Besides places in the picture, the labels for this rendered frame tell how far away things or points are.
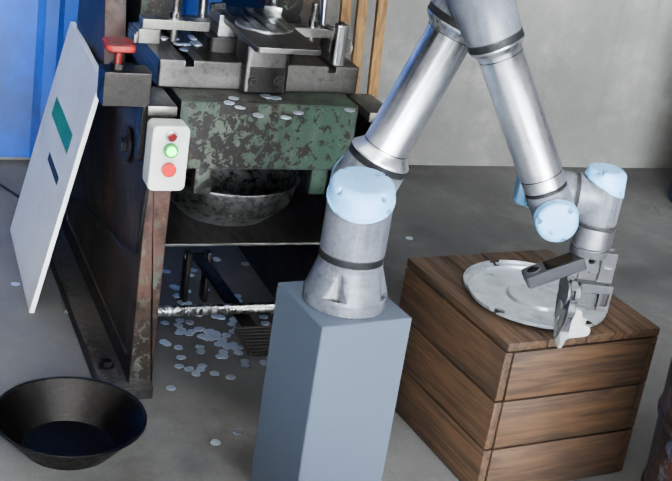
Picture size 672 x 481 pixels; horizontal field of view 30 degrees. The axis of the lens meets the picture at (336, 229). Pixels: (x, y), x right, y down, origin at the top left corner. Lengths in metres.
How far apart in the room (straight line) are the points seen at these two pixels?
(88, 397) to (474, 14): 1.16
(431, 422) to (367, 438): 0.42
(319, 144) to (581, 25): 2.06
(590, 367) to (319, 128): 0.75
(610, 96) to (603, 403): 2.25
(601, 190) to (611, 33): 2.42
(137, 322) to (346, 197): 0.72
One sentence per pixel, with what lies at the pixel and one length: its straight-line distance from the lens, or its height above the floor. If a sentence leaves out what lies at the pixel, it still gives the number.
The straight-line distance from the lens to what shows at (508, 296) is 2.60.
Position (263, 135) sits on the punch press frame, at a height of 0.58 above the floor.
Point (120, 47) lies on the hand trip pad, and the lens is 2.48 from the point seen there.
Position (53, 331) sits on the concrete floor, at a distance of 2.99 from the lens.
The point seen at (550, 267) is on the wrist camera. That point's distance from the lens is 2.34.
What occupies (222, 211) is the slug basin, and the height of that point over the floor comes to 0.36.
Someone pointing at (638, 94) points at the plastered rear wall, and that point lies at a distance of 4.82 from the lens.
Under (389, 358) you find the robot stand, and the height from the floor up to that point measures 0.37.
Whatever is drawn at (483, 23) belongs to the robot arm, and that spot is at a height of 0.98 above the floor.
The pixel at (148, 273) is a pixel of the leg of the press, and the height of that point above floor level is 0.29.
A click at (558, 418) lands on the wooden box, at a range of 2.61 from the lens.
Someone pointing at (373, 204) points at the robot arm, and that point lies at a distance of 2.11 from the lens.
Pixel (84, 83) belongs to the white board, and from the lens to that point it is 3.02.
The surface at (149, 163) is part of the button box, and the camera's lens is 2.48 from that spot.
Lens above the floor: 1.39
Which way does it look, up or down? 22 degrees down
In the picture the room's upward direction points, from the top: 9 degrees clockwise
